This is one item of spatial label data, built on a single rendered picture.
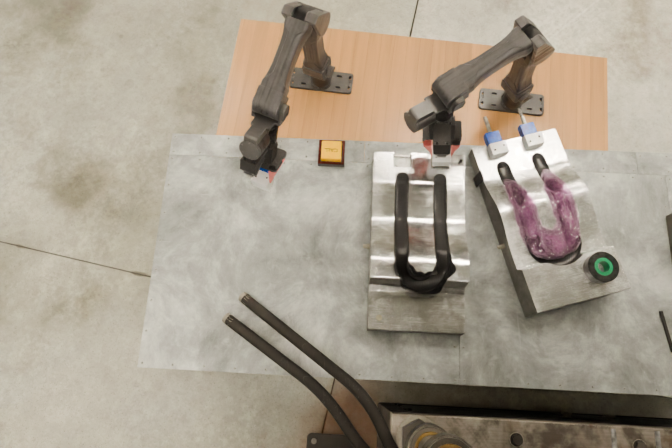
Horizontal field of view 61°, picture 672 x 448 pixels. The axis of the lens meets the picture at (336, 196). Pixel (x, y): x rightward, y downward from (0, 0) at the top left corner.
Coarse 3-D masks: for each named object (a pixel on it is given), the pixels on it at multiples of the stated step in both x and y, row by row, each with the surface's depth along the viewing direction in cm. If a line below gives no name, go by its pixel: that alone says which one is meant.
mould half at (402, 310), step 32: (384, 160) 164; (416, 160) 164; (384, 192) 162; (416, 192) 161; (448, 192) 161; (384, 224) 159; (416, 224) 159; (448, 224) 159; (384, 256) 151; (416, 256) 151; (384, 288) 156; (448, 288) 155; (384, 320) 153; (416, 320) 153; (448, 320) 153
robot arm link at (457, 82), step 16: (512, 32) 135; (496, 48) 135; (512, 48) 134; (528, 48) 134; (544, 48) 135; (464, 64) 136; (480, 64) 135; (496, 64) 135; (448, 80) 136; (464, 80) 135; (480, 80) 137; (448, 96) 135; (464, 96) 138
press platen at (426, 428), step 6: (420, 426) 129; (426, 426) 129; (432, 426) 129; (438, 426) 129; (414, 432) 128; (420, 432) 128; (426, 432) 128; (432, 432) 127; (438, 432) 128; (444, 432) 128; (408, 438) 130; (414, 438) 128; (420, 438) 127; (408, 444) 128; (414, 444) 127
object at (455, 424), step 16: (400, 416) 153; (432, 416) 153; (448, 416) 153; (464, 416) 153; (480, 416) 157; (448, 432) 152; (464, 432) 151; (480, 432) 151; (496, 432) 151; (512, 432) 151; (528, 432) 151; (544, 432) 151; (560, 432) 151; (576, 432) 151; (592, 432) 151; (608, 432) 151; (624, 432) 151; (640, 432) 151
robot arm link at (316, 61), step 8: (296, 8) 143; (304, 8) 143; (312, 8) 143; (296, 16) 143; (304, 16) 142; (312, 32) 145; (312, 40) 150; (320, 40) 154; (304, 48) 156; (312, 48) 154; (320, 48) 157; (304, 56) 162; (312, 56) 159; (320, 56) 161; (328, 56) 168; (304, 64) 166; (312, 64) 164; (320, 64) 163; (328, 64) 169; (304, 72) 170; (312, 72) 168; (320, 72) 166
